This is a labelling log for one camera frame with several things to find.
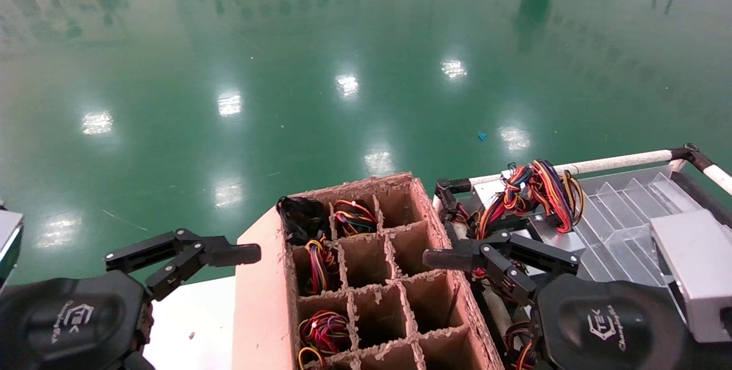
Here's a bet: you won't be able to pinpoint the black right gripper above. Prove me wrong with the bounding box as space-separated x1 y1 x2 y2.
485 230 732 370

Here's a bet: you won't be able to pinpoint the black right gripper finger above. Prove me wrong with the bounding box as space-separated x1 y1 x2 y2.
423 240 539 306

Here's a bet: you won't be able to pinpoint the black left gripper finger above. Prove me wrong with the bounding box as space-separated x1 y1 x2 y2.
146 236 262 302

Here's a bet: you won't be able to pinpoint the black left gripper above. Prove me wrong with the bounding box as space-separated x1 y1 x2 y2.
0 229 204 370

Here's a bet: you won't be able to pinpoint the silver power supply red wires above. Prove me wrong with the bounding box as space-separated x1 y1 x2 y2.
333 199 379 238

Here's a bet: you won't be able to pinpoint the brown cardboard divider box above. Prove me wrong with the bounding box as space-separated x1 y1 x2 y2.
232 172 505 370

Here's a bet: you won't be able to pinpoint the black pipe joint connector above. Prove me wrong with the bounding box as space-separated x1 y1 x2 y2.
669 143 714 172
434 178 475 223

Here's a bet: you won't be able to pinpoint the clear plastic divider tray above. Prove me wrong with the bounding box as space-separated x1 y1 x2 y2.
569 165 710 291

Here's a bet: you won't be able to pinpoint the white pipe frame rail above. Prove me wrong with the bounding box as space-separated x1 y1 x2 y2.
469 150 677 189
702 163 732 197
486 295 516 339

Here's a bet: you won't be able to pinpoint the black wire bundle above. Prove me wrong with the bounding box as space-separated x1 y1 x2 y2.
277 196 331 246

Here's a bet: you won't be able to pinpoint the coloured wires, left middle cell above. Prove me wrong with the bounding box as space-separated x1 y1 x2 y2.
304 236 342 295

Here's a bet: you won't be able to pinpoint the coloured wires, cell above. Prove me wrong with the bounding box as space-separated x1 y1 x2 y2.
297 310 352 370
304 236 342 295

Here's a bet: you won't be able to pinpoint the coloured wires, left lower cell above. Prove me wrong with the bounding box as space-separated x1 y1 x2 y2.
297 310 352 370

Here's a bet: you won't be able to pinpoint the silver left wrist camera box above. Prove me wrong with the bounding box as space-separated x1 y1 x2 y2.
0 209 25 289

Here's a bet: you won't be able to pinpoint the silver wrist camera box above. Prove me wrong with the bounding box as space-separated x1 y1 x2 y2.
651 209 732 344
0 209 25 289

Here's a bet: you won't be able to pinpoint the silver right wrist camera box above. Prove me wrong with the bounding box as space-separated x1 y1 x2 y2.
651 209 732 344

